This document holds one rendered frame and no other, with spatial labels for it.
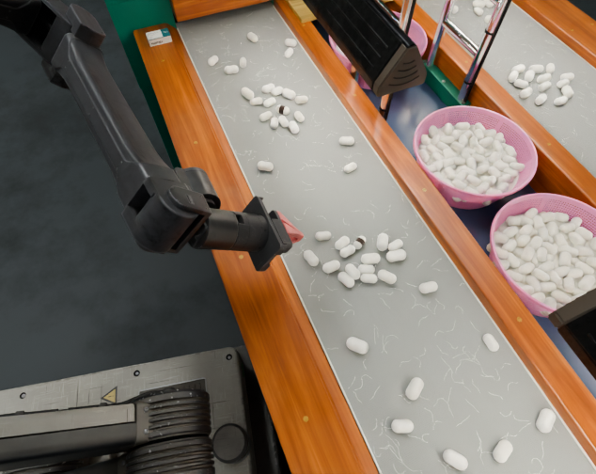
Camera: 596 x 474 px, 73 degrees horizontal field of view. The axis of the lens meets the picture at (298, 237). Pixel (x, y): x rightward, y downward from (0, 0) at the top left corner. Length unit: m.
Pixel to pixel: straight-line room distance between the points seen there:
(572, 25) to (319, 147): 0.84
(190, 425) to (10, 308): 1.29
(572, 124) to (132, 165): 1.00
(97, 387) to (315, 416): 0.57
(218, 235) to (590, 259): 0.71
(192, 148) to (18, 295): 1.13
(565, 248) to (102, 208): 1.67
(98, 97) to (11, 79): 2.17
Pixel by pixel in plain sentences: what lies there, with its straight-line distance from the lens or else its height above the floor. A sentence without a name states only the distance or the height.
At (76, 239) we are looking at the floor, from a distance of 1.89.
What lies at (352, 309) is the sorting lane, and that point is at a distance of 0.74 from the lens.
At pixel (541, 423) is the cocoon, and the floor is 0.76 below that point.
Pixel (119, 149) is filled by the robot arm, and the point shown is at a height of 1.05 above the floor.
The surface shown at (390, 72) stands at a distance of 0.60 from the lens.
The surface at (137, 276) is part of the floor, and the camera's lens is 1.70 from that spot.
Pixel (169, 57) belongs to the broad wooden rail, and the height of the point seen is 0.77.
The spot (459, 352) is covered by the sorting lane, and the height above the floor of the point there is 0.74.
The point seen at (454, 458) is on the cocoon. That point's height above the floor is 0.76.
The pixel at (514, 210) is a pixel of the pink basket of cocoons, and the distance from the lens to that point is 0.95.
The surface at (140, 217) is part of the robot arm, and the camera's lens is 0.51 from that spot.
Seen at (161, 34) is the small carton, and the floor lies 0.79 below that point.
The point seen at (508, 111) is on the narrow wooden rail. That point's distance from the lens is 1.11.
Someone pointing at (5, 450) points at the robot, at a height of 0.87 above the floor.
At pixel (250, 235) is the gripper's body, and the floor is 0.94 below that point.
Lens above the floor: 1.43
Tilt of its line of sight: 59 degrees down
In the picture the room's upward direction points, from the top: straight up
